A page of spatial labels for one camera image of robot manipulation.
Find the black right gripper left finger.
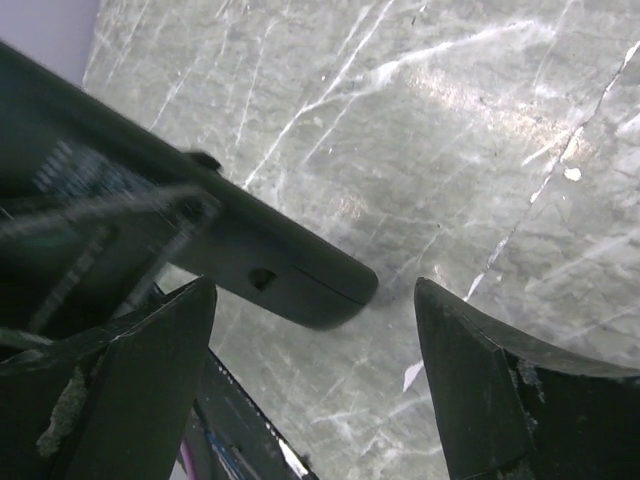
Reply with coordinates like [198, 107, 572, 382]
[1, 278, 217, 479]

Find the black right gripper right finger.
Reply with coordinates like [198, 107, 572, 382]
[414, 278, 639, 479]

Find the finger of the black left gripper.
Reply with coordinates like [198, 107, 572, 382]
[1, 184, 221, 350]

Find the black remote control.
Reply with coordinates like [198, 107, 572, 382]
[1, 46, 378, 339]

